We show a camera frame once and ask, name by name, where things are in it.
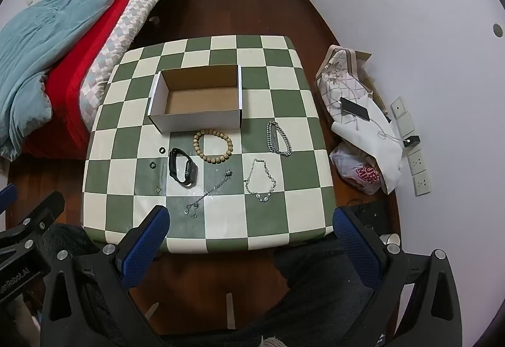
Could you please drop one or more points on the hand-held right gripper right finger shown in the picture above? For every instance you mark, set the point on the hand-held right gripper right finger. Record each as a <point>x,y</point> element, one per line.
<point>357,248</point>

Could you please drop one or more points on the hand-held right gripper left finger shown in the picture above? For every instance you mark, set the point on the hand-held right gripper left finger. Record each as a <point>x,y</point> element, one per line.
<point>146,248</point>

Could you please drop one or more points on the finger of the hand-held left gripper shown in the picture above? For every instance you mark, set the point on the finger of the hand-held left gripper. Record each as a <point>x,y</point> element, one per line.
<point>41,215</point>
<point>8,198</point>

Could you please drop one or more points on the black smart band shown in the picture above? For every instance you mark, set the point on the black smart band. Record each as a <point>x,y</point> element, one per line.
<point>191,173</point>

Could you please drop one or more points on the cardboard box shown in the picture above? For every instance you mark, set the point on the cardboard box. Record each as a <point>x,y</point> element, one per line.
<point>197,102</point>

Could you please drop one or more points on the white slipper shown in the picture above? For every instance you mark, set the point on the white slipper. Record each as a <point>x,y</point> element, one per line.
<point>388,238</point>

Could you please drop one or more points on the black floor item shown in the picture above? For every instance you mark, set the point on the black floor item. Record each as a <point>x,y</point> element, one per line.
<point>374,213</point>

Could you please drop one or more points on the person's dark trousers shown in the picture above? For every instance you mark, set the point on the person's dark trousers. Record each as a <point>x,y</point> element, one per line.
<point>315,284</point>

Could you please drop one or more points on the white table leg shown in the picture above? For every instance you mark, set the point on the white table leg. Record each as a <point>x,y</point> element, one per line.
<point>152,310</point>
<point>230,309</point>

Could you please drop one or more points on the white red printed plastic bag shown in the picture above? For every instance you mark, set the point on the white red printed plastic bag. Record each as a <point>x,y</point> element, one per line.
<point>355,169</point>

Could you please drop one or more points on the green white checkered tablecloth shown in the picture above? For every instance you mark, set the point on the green white checkered tablecloth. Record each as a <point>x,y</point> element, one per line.
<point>276,213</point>

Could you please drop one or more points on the black charger plug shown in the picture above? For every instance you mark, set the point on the black charger plug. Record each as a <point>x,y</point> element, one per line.
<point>411,141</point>

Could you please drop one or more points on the black phone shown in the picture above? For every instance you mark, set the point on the black phone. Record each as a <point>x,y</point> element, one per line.
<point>355,108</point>

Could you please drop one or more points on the bed with red blanket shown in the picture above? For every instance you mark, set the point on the bed with red blanket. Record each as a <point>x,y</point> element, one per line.
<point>39,35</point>

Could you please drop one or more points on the white floral bag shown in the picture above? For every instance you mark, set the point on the white floral bag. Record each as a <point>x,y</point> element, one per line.
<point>335,79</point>

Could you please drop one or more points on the grey white checked mattress cover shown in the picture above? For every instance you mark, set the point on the grey white checked mattress cover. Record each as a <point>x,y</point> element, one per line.
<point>118,43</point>

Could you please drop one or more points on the white wall socket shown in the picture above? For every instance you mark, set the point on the white wall socket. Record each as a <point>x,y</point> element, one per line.
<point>405,127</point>
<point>399,107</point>
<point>421,183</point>
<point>415,161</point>

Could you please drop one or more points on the round wall cover plate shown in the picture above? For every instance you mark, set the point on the round wall cover plate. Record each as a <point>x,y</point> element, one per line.
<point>498,30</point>

